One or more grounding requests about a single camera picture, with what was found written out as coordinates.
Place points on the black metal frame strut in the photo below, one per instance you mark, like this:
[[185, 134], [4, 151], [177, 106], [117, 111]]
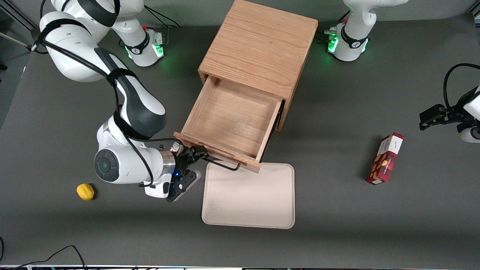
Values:
[[15, 20]]

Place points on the light wooden board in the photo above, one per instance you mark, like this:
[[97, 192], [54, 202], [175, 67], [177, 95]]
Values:
[[258, 45]]

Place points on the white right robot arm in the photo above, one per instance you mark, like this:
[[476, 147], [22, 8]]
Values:
[[127, 105]]

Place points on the wooden drawer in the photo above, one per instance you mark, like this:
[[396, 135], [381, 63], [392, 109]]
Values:
[[232, 116]]

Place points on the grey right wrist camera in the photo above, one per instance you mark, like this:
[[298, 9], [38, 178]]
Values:
[[185, 185]]

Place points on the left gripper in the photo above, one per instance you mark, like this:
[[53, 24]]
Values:
[[448, 115]]

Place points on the beige plastic tray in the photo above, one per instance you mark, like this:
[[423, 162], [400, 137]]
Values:
[[249, 198]]

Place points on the yellow lemon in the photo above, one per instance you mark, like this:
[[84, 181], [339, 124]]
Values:
[[85, 192]]

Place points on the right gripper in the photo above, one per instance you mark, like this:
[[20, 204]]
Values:
[[182, 162]]

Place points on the red plaid cookie box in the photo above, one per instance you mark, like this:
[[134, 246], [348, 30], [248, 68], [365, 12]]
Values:
[[386, 159]]

